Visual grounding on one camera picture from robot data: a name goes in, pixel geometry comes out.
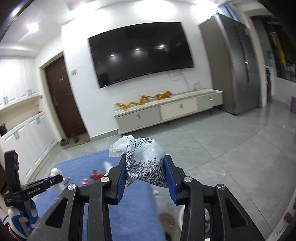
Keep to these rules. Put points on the red clear wrapper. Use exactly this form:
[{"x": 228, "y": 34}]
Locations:
[{"x": 96, "y": 175}]

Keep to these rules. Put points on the yellow hanging cloth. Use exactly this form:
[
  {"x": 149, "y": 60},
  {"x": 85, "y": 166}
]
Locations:
[{"x": 280, "y": 48}]

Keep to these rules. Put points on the blue fluffy blanket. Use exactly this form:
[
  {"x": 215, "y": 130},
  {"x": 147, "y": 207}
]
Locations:
[{"x": 136, "y": 215}]

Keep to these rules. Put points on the brown entrance door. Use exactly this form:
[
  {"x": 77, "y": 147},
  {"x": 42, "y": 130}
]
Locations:
[{"x": 66, "y": 99}]

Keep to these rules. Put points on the white crumpled tissue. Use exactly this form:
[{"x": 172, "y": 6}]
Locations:
[{"x": 56, "y": 173}]

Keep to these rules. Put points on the dark shoe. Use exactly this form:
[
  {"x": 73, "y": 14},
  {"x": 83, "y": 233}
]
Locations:
[
  {"x": 75, "y": 139},
  {"x": 63, "y": 141}
]

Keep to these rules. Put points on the grey white television cabinet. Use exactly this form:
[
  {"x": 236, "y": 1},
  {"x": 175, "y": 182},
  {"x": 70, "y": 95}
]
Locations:
[{"x": 166, "y": 110}]

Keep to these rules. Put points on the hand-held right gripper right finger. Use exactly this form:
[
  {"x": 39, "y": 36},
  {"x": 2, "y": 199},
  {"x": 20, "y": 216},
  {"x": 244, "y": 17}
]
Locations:
[{"x": 171, "y": 183}]

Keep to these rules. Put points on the blue curtain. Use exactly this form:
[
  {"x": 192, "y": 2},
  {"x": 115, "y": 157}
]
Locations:
[{"x": 229, "y": 11}]

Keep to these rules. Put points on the white lower cabinets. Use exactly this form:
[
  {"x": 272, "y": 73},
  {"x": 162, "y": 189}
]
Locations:
[{"x": 34, "y": 139}]

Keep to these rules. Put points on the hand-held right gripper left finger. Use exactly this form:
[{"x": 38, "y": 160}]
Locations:
[{"x": 121, "y": 183}]

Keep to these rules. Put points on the black wall television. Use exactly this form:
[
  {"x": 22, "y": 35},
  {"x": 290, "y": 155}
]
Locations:
[{"x": 141, "y": 53}]

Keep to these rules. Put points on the white printed plastic bag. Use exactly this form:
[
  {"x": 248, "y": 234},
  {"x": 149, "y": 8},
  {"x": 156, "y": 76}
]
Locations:
[{"x": 145, "y": 162}]

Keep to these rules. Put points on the white power strip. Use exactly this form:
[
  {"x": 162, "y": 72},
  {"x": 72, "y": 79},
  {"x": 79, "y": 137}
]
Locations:
[{"x": 197, "y": 85}]

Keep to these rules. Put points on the white upper wall cabinets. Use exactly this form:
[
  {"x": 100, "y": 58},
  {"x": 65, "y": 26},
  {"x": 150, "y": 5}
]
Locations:
[{"x": 16, "y": 85}]

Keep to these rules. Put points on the purple stool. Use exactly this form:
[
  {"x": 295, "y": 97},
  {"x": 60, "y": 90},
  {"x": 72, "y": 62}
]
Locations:
[{"x": 293, "y": 105}]

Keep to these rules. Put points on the golden dragon figurine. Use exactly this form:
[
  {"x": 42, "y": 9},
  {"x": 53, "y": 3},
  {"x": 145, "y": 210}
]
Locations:
[{"x": 134, "y": 103}]

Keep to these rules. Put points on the dark bag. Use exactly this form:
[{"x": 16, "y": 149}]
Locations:
[{"x": 3, "y": 130}]

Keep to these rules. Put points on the golden tiger figurine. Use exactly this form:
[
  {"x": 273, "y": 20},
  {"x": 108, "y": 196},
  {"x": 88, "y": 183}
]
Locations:
[{"x": 164, "y": 95}]

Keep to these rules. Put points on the person's left hand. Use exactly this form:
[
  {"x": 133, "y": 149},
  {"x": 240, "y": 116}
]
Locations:
[{"x": 23, "y": 213}]

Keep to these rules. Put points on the grey refrigerator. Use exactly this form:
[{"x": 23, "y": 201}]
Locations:
[{"x": 233, "y": 64}]

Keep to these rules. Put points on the beige wall switch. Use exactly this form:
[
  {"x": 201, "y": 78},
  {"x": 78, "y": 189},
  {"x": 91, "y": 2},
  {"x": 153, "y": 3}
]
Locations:
[{"x": 73, "y": 71}]

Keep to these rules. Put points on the red white snack wrapper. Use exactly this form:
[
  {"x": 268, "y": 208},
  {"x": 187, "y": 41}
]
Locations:
[{"x": 84, "y": 183}]

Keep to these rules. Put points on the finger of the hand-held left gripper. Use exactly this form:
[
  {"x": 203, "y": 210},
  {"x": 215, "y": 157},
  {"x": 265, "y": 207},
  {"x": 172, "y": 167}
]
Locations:
[{"x": 52, "y": 180}]

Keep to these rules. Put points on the brown round object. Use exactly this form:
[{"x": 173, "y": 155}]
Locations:
[{"x": 168, "y": 221}]

